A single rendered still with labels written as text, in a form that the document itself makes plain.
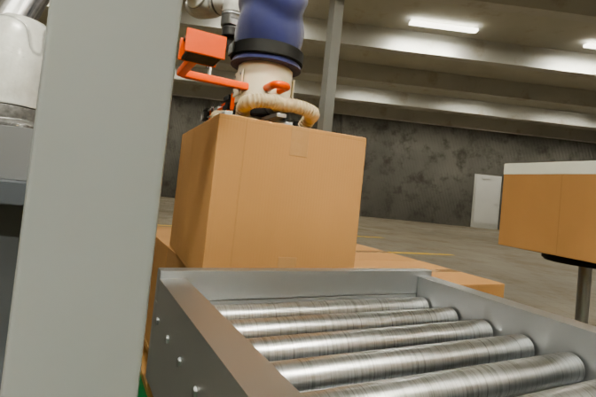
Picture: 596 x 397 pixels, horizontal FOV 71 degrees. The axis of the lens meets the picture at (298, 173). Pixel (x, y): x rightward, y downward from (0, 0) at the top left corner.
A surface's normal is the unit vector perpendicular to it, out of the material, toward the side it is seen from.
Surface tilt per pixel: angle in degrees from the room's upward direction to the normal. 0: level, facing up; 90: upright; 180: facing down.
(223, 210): 90
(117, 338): 90
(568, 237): 90
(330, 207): 90
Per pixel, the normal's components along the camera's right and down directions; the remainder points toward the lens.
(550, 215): -0.94, -0.11
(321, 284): 0.47, 0.01
